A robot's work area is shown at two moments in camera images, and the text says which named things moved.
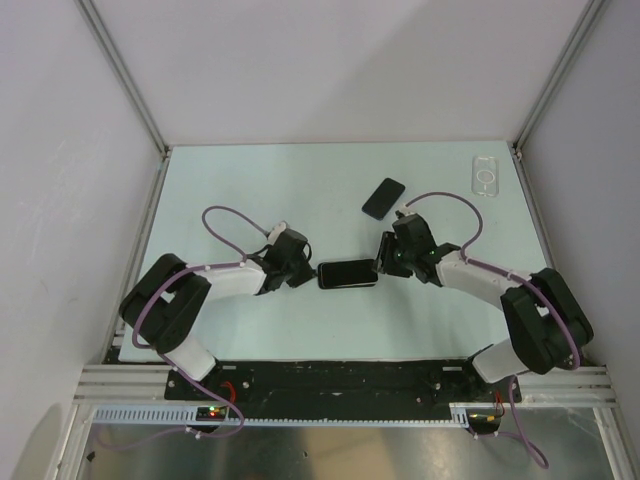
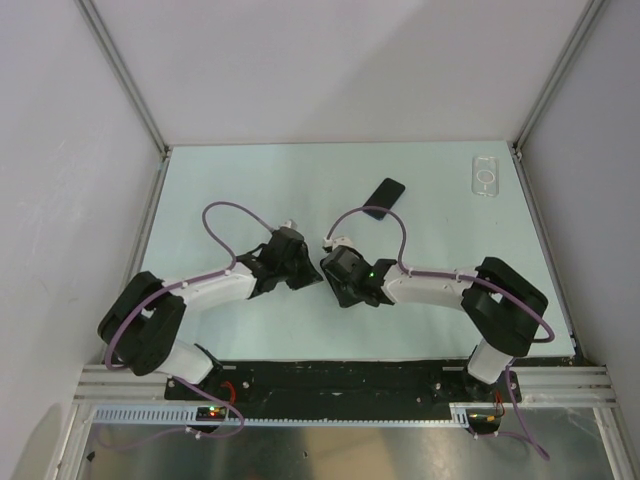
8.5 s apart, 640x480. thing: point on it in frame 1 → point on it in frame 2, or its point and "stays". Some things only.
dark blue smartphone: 383,198 stays
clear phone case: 485,176 stays
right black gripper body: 394,260 → 345,293
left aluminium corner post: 121,71 stays
